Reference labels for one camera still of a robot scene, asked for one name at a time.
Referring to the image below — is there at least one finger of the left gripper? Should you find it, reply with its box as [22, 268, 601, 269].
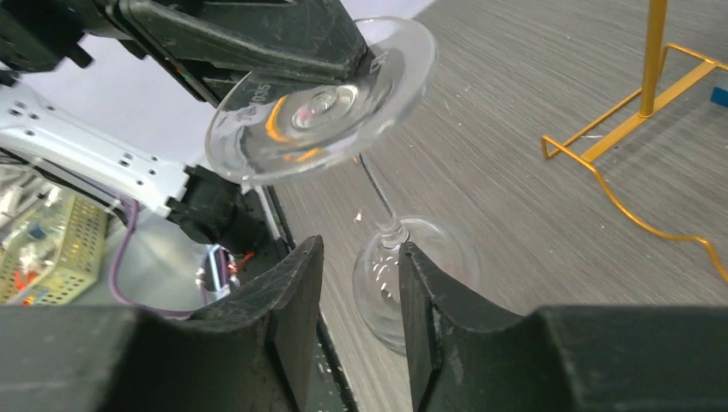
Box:
[105, 1, 368, 106]

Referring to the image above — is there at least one yellow perforated bin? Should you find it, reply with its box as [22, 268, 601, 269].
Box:
[1, 186, 108, 306]

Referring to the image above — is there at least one clear wine glass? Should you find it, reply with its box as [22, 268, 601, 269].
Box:
[205, 16, 479, 354]

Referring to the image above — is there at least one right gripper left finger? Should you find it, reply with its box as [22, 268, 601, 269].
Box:
[1, 236, 324, 411]

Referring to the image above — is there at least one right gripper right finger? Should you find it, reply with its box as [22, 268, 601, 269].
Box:
[399, 242, 727, 411]

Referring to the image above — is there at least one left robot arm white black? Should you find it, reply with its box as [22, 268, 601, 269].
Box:
[1, 1, 367, 253]

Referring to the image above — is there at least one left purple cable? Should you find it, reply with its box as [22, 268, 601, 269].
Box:
[107, 198, 211, 319]

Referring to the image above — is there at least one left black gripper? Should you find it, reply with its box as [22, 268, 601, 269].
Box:
[1, 0, 114, 73]

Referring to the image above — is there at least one gold wire glass rack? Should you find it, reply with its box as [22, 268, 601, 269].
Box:
[540, 0, 728, 286]

